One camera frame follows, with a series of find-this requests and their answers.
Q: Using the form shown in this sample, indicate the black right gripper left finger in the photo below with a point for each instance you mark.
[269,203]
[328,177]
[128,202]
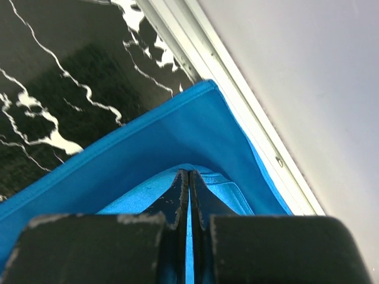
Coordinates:
[144,248]

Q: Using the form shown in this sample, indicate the bright blue napkin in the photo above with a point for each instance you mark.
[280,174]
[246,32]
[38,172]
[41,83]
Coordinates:
[129,169]

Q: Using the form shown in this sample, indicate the aluminium frame rail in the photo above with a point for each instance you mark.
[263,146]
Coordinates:
[188,32]

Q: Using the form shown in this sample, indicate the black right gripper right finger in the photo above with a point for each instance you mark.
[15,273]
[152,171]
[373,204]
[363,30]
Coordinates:
[232,248]

